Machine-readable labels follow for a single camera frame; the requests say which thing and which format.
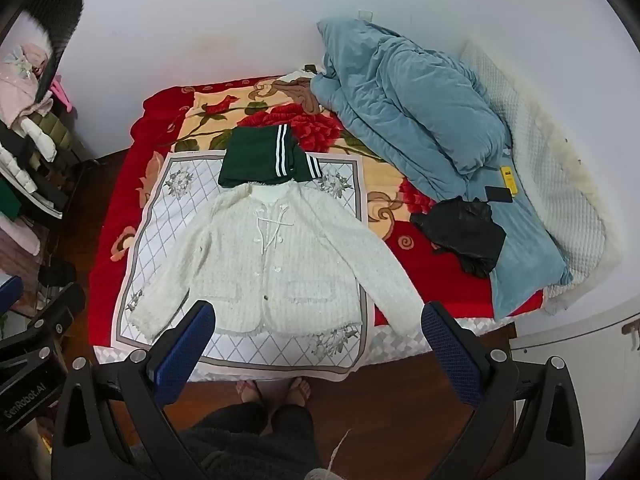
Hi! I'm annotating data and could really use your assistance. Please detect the dark green striped garment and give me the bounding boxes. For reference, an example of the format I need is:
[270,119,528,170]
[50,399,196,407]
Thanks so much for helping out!
[218,125,322,188]

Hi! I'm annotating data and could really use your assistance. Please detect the left foot in sandal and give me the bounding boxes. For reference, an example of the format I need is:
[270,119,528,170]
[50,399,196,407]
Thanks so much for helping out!
[235,380,264,404]

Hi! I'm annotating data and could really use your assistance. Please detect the yellow black tag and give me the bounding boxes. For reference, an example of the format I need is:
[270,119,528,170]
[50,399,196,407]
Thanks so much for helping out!
[500,166,518,196]

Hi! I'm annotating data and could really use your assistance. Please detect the blue quilted duvet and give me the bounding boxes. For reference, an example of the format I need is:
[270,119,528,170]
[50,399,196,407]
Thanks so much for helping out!
[311,18,572,318]

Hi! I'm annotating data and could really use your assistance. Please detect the white cabinet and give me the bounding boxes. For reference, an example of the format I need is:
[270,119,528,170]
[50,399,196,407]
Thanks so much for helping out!
[510,298,639,463]

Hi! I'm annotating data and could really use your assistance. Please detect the black fuzzy trousers legs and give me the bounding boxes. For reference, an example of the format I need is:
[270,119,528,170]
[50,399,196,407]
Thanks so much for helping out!
[179,402,322,479]

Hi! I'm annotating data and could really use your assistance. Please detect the white textured mattress pad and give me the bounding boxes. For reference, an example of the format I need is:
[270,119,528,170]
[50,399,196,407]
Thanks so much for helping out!
[461,41,623,315]

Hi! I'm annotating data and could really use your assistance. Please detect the black plastic bag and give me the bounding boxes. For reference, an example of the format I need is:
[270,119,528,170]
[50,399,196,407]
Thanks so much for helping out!
[410,197,506,278]

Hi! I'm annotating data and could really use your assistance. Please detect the red floral blanket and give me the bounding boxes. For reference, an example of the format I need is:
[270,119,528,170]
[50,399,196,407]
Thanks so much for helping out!
[88,72,545,348]

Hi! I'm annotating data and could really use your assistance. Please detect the white fuzzy knit cardigan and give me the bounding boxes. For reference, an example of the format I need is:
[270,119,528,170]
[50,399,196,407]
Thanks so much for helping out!
[130,181,423,339]

